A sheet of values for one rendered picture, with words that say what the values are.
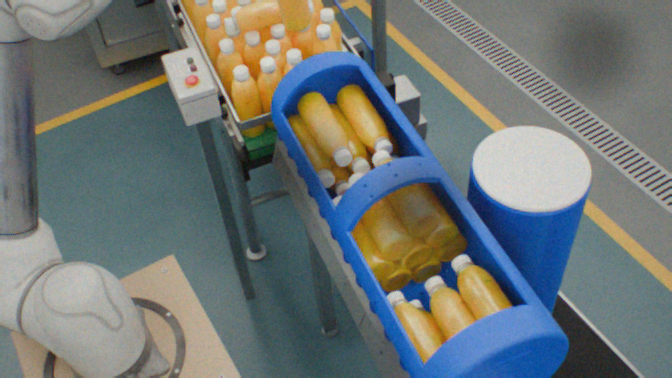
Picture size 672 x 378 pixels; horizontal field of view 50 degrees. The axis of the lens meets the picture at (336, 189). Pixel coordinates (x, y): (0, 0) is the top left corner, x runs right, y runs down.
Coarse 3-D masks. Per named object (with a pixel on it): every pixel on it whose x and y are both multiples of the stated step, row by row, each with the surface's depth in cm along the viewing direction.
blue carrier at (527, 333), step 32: (320, 64) 173; (352, 64) 175; (288, 96) 173; (384, 96) 169; (288, 128) 172; (416, 160) 152; (320, 192) 160; (352, 192) 150; (384, 192) 146; (448, 192) 148; (352, 224) 150; (480, 224) 144; (352, 256) 150; (480, 256) 156; (416, 288) 162; (512, 288) 147; (384, 320) 141; (480, 320) 125; (512, 320) 125; (544, 320) 127; (416, 352) 132; (448, 352) 125; (480, 352) 122; (512, 352) 124; (544, 352) 130
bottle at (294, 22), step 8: (280, 0) 175; (288, 0) 174; (296, 0) 174; (304, 0) 176; (280, 8) 178; (288, 8) 176; (296, 8) 176; (304, 8) 178; (288, 16) 178; (296, 16) 178; (304, 16) 179; (288, 24) 181; (296, 24) 180; (304, 24) 181
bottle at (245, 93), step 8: (240, 80) 192; (248, 80) 194; (232, 88) 195; (240, 88) 193; (248, 88) 193; (256, 88) 196; (240, 96) 194; (248, 96) 195; (256, 96) 196; (240, 104) 196; (248, 104) 196; (256, 104) 198; (240, 112) 199; (248, 112) 198; (256, 112) 200; (240, 120) 202; (256, 128) 204; (264, 128) 207; (248, 136) 205; (256, 136) 206
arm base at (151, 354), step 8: (144, 320) 154; (144, 328) 149; (152, 336) 151; (144, 344) 145; (152, 344) 149; (144, 352) 145; (152, 352) 148; (160, 352) 149; (144, 360) 145; (152, 360) 147; (160, 360) 147; (72, 368) 147; (136, 368) 143; (144, 368) 145; (152, 368) 146; (160, 368) 146; (168, 368) 146; (80, 376) 142; (120, 376) 141; (128, 376) 142; (136, 376) 144; (144, 376) 145; (152, 376) 146; (160, 376) 146
